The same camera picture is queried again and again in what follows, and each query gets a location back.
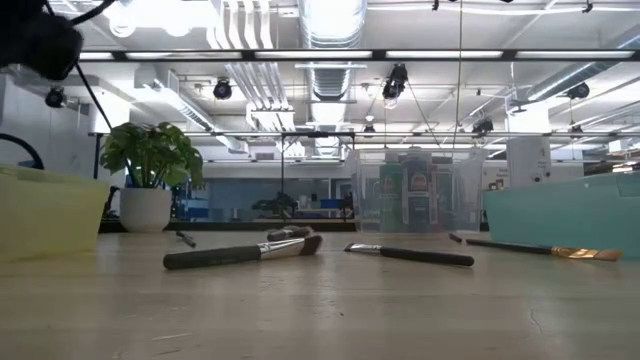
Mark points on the thin black paintbrush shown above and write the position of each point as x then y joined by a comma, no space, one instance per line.
455,238
186,239

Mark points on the thick black silver ferrule brush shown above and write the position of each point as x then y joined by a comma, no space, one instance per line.
215,256

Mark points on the green paint bottle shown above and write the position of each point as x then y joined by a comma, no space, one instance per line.
390,200

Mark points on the blue paint bottle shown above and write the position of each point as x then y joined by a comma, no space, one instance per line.
417,200

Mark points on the slim black silver ferrule brush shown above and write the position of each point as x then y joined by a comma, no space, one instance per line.
425,256

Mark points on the gold ferrule paintbrush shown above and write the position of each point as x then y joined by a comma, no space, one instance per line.
510,246

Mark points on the black ceiling spotlight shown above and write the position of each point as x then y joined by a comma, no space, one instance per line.
482,125
55,97
395,82
369,130
579,91
222,89

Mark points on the yellow plastic bin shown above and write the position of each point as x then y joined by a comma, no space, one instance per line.
45,215

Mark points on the green plant in white pot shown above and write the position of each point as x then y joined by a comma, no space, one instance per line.
145,207

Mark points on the distant robot station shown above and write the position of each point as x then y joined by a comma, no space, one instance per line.
282,200

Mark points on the clear plastic bin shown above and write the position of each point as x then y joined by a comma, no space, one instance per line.
465,200

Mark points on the white cabinet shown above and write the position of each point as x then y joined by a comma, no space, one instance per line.
527,160

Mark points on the teal plastic bin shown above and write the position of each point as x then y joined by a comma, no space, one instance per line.
565,215

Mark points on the large silver ceiling duct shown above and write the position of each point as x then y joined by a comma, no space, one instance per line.
330,30

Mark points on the black overhead frame beam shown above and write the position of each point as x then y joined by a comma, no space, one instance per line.
377,55

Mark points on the slim silver ceiling duct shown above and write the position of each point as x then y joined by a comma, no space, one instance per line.
575,80

